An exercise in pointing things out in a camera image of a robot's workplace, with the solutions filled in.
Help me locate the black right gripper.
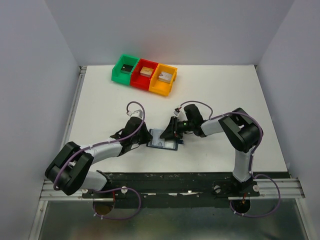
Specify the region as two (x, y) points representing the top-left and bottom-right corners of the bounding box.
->
(159, 116), (194, 142)

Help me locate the blue leather card holder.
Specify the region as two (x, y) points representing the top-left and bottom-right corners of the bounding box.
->
(146, 128), (184, 151)

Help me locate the silver credit card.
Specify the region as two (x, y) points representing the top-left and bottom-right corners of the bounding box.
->
(151, 129), (165, 148)

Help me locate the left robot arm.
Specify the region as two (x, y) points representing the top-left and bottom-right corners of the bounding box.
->
(44, 116), (152, 198)

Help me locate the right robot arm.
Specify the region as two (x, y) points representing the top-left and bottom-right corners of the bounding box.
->
(159, 104), (264, 196)

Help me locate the yellow plastic bin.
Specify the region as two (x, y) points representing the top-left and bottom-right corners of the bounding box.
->
(148, 63), (178, 97)

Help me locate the grey block in yellow bin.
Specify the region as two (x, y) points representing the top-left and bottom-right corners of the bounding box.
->
(158, 71), (173, 83)

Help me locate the red plastic bin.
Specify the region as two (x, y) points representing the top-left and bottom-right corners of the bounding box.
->
(130, 58), (159, 91)

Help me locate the wooden block in red bin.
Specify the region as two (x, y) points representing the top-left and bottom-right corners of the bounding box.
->
(140, 66), (154, 78)

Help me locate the green plastic bin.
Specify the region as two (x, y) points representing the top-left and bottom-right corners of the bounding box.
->
(111, 54), (140, 86)

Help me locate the black block in green bin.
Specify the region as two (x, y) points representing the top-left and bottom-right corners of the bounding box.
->
(121, 64), (133, 74)

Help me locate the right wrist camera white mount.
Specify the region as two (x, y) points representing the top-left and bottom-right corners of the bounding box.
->
(173, 106), (187, 121)

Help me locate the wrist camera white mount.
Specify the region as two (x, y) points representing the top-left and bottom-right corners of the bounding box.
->
(126, 109), (145, 120)
(173, 106), (187, 121)

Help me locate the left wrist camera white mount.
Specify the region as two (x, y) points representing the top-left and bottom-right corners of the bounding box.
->
(126, 109), (145, 120)

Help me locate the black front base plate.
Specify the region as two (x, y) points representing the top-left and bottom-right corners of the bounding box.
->
(77, 171), (288, 210)

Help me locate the aluminium table edge rail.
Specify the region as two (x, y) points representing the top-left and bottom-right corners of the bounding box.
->
(59, 65), (88, 150)

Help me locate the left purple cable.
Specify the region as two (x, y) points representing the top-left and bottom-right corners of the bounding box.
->
(52, 101), (147, 191)

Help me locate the aluminium front extrusion rail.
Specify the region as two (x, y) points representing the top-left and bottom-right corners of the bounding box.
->
(39, 178), (305, 202)

